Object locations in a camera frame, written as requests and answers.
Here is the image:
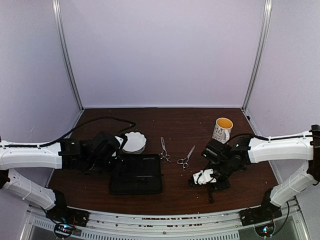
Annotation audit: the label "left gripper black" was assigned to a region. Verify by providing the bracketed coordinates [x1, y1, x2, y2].
[85, 155, 129, 177]

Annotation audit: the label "black hair clip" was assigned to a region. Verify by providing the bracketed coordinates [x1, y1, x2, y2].
[206, 184, 215, 204]

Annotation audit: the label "silver scissors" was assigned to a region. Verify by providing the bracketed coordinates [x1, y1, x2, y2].
[158, 136, 171, 163]
[177, 145, 196, 171]

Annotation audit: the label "black zip tool case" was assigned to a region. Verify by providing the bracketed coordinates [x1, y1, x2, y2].
[109, 154, 163, 195]

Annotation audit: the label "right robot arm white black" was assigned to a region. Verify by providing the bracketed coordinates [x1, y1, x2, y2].
[193, 124, 320, 221]

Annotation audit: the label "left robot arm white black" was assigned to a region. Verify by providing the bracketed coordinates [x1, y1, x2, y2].
[0, 132, 128, 222]

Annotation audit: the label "white patterned mug yellow inside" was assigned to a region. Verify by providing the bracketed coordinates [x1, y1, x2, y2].
[212, 117, 234, 144]

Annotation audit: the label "white scalloped bowl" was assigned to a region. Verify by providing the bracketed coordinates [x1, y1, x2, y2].
[122, 131, 147, 154]

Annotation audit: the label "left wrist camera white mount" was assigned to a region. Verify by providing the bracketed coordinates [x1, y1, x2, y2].
[115, 134, 128, 150]

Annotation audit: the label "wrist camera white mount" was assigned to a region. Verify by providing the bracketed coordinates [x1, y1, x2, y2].
[188, 168, 217, 186]
[115, 134, 128, 150]

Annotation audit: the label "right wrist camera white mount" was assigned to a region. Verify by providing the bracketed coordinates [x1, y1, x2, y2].
[188, 168, 217, 186]

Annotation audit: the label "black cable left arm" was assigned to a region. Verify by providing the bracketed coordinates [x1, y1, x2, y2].
[4, 116, 137, 148]

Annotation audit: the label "aluminium front rail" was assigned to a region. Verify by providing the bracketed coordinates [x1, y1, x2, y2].
[19, 197, 311, 240]

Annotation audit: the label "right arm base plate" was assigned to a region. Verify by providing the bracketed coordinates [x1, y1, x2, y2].
[239, 206, 282, 226]

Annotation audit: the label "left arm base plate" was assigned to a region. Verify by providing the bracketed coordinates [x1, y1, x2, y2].
[46, 206, 90, 227]

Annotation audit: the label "right aluminium frame post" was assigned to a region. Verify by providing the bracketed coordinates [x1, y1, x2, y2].
[241, 0, 273, 112]

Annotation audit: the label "aluminium frame post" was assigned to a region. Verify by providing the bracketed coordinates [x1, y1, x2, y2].
[52, 0, 84, 112]
[241, 0, 273, 112]

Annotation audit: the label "left aluminium frame post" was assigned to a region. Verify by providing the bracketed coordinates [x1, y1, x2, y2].
[52, 0, 84, 112]

